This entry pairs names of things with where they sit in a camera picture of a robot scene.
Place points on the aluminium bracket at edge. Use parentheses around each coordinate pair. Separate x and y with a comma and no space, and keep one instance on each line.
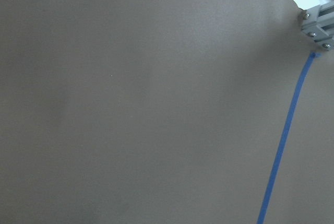
(317,24)

